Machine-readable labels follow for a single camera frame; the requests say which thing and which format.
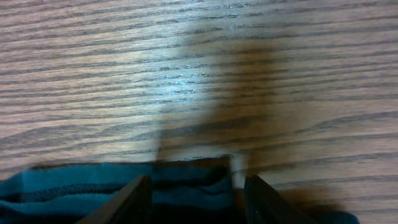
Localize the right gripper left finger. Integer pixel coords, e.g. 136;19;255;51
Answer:
76;175;152;224

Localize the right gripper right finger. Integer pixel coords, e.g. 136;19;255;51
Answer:
244;175;316;224

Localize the dark navy t-shirt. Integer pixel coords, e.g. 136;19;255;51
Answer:
1;156;358;223

